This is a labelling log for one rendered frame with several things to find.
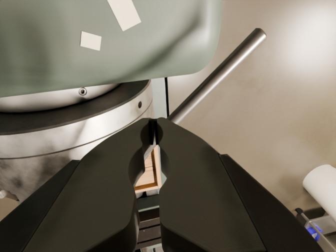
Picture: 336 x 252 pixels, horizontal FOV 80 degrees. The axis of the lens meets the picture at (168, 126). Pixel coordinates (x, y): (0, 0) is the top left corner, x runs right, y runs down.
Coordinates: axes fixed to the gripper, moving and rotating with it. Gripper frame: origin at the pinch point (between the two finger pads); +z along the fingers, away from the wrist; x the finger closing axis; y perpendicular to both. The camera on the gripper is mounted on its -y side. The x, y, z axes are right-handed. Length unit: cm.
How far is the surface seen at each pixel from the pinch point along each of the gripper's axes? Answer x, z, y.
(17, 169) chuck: -17.8, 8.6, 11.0
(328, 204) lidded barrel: 181, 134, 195
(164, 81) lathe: 0, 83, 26
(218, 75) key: 5.2, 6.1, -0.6
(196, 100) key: 3.4, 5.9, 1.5
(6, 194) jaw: -23.1, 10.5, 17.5
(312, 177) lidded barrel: 180, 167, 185
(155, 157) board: -4, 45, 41
